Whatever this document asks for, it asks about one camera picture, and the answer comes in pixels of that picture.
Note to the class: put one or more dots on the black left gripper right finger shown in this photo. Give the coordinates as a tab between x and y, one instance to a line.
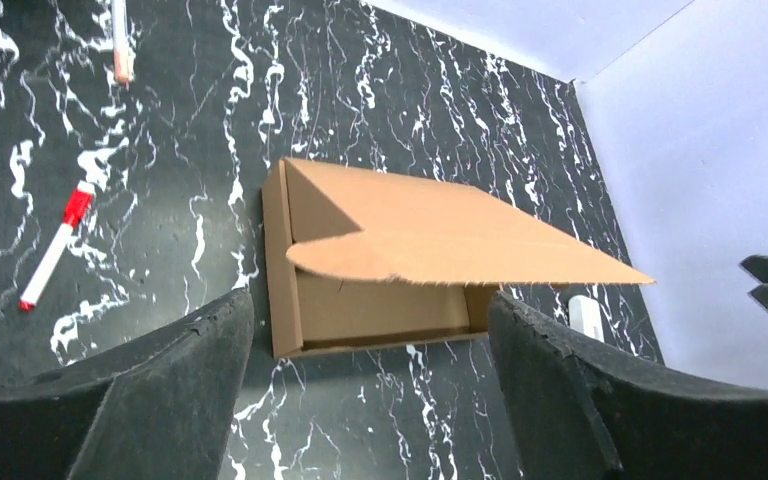
582	409

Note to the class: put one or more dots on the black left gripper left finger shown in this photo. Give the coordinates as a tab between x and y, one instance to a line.
156	407

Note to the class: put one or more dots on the brown cardboard box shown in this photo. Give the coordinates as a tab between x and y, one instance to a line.
358	259

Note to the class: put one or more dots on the white plastic block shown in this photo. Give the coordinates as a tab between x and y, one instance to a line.
584	315

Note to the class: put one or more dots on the red and white marker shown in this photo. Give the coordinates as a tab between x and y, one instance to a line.
74	212

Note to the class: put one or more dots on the pink pen on table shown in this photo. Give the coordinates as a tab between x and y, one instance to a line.
122	53

